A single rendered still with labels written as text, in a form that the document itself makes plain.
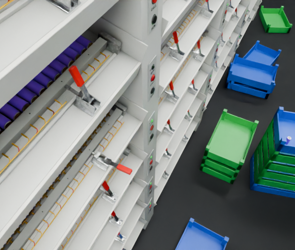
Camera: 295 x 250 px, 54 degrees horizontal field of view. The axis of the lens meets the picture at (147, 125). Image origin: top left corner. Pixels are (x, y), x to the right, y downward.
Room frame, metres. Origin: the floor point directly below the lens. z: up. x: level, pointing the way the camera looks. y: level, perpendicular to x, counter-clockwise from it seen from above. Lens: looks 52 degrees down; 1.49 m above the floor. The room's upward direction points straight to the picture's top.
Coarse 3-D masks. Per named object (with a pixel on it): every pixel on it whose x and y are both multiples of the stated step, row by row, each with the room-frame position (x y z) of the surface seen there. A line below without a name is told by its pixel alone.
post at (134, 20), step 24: (120, 0) 0.49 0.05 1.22; (144, 0) 0.49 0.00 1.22; (120, 24) 0.50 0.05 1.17; (144, 24) 0.49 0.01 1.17; (144, 72) 0.49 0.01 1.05; (144, 96) 0.48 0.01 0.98; (144, 120) 0.48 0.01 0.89; (144, 144) 0.48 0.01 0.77; (144, 168) 0.48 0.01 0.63; (144, 192) 0.48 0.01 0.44; (144, 216) 0.48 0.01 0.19
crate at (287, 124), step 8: (280, 112) 0.87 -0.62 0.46; (288, 112) 0.87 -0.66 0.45; (280, 120) 0.87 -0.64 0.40; (288, 120) 0.87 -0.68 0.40; (280, 128) 0.82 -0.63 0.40; (288, 128) 0.82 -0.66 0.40; (280, 136) 0.77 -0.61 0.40; (280, 144) 0.69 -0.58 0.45; (288, 144) 0.73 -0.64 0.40; (288, 152) 0.68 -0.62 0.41
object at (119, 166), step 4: (104, 160) 0.34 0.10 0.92; (108, 160) 0.34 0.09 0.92; (108, 164) 0.33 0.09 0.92; (112, 164) 0.33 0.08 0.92; (116, 164) 0.33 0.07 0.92; (120, 164) 0.33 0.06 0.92; (120, 168) 0.32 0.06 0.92; (124, 168) 0.32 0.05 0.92; (128, 168) 0.32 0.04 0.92; (124, 172) 0.31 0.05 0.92; (128, 172) 0.31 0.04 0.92
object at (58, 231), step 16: (112, 112) 0.49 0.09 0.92; (128, 112) 0.49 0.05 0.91; (144, 112) 0.47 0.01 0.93; (96, 128) 0.43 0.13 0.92; (128, 128) 0.45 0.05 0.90; (112, 144) 0.40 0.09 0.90; (112, 160) 0.35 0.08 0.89; (80, 176) 0.31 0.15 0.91; (96, 176) 0.31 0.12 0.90; (48, 192) 0.26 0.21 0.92; (80, 192) 0.27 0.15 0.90; (64, 208) 0.23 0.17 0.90; (80, 208) 0.24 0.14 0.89; (64, 224) 0.20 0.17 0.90; (48, 240) 0.17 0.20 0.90
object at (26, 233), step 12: (108, 120) 0.44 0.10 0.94; (96, 144) 0.37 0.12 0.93; (84, 156) 0.34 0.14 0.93; (72, 168) 0.31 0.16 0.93; (60, 180) 0.28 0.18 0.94; (72, 180) 0.29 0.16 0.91; (60, 192) 0.25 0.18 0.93; (72, 192) 0.26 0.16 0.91; (48, 204) 0.23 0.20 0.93; (36, 216) 0.20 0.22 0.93; (24, 228) 0.18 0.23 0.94; (36, 228) 0.19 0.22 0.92; (24, 240) 0.16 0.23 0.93
